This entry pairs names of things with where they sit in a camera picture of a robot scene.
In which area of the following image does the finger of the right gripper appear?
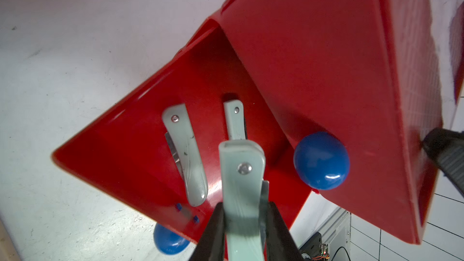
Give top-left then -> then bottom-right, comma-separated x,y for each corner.
422,128 -> 464,196

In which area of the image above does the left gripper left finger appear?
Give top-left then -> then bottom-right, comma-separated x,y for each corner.
189,203 -> 225,261

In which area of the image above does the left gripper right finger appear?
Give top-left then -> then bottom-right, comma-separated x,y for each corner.
266,202 -> 304,261

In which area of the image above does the red drawer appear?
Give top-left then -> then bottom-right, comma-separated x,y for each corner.
52,19 -> 311,242
216,0 -> 442,244

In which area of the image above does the red top drawer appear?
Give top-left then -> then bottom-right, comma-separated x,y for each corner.
216,0 -> 442,244

